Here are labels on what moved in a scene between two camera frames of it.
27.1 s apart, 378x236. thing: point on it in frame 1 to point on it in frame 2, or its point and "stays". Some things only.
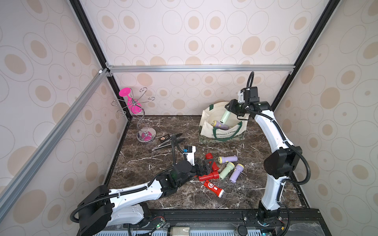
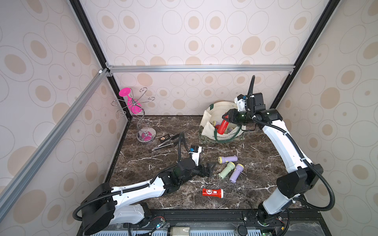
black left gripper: x=206 y=170 stays
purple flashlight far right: x=236 y=173 stays
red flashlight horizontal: x=215 y=174 to x=223 y=127
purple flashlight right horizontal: x=222 y=160 stays
